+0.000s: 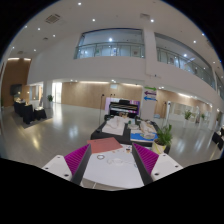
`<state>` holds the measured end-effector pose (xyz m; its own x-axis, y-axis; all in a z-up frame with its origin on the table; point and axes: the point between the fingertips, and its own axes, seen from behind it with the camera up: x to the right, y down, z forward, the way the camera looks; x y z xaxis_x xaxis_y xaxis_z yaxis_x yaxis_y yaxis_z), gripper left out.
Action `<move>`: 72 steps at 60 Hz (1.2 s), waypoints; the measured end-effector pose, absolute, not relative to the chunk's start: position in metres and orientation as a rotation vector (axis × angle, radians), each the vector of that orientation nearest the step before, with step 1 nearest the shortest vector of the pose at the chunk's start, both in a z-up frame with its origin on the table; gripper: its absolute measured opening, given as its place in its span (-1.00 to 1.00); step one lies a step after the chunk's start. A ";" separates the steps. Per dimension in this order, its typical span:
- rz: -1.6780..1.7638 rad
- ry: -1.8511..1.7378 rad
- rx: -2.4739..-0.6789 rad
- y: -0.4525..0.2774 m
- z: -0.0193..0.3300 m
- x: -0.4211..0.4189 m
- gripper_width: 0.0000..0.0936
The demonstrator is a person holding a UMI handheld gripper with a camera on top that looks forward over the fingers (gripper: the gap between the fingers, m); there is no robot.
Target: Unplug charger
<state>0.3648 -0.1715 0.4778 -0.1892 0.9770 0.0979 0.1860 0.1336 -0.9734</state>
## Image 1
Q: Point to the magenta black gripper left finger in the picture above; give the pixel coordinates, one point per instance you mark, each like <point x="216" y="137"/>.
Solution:
<point x="77" y="162"/>

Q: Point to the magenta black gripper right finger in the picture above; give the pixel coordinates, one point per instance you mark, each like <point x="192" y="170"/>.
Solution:
<point x="145" y="160"/>

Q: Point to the blue mat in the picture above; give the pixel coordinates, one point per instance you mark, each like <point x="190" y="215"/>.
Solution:
<point x="140" y="137"/>

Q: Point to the salmon pink mat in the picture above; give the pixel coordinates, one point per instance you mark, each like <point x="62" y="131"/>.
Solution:
<point x="104" y="145"/>

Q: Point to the white square table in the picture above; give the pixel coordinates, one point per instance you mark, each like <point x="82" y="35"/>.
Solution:
<point x="115" y="168"/>

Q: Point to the potted green plant yellow pot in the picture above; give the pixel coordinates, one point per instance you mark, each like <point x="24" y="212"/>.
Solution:
<point x="163" y="142"/>

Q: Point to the black cloth covered table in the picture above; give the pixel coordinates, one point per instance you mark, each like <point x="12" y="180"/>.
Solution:
<point x="125" y="138"/>

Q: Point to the white cloth on black table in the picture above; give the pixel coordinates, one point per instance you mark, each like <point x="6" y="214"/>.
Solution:
<point x="110" y="130"/>

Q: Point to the black upright piano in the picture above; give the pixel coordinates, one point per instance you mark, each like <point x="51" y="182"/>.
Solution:
<point x="116" y="107"/>

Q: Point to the coloured arrow direction signs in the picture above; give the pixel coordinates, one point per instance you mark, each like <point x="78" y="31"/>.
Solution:
<point x="150" y="93"/>

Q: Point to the distant potted plant right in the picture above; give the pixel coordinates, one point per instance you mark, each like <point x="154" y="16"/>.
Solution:
<point x="187" y="114"/>

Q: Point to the distant potted plant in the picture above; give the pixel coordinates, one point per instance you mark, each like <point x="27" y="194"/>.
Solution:
<point x="187" y="114"/>
<point x="50" y="100"/>

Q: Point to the distant potted plant left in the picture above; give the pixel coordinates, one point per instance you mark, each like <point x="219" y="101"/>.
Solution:
<point x="50" y="100"/>

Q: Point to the black draped tables left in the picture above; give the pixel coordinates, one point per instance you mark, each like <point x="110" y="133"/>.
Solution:
<point x="28" y="113"/>

